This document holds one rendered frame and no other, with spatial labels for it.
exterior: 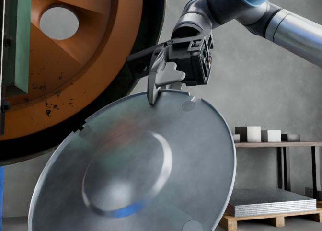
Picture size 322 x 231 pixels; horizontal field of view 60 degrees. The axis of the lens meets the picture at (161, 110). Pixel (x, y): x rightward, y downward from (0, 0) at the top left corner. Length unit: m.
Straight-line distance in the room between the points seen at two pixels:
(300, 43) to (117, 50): 0.41
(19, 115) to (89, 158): 0.28
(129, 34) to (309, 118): 4.44
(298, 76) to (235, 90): 1.14
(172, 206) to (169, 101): 0.17
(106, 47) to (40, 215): 0.41
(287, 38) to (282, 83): 4.04
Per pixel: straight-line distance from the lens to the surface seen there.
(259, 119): 4.41
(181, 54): 0.49
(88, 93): 0.67
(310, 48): 0.67
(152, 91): 0.43
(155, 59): 0.46
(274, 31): 0.70
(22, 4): 0.51
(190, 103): 0.41
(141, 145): 0.38
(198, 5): 0.64
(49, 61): 0.72
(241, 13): 0.64
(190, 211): 0.31
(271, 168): 4.55
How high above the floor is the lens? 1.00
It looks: 4 degrees up
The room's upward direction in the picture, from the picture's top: straight up
